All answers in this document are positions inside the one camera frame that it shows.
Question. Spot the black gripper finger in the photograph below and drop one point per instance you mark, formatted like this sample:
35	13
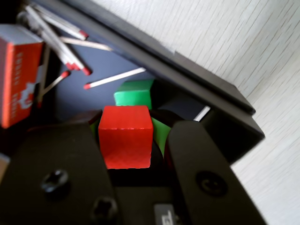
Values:
58	159
199	159

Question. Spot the red cube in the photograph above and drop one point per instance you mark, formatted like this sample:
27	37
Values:
126	140

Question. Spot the green cube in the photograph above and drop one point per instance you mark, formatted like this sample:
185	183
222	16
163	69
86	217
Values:
133	96

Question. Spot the black box tray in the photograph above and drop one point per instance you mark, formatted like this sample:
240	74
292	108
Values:
145	56

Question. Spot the small white strip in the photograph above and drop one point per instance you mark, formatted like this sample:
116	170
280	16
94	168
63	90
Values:
201	113

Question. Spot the red-tipped wooden match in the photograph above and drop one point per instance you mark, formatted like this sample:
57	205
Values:
117	77
54	44
61	22
86	43
56	82
50	45
47	43
43	77

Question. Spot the orange matchbox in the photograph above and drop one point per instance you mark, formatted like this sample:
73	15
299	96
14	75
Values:
21	77

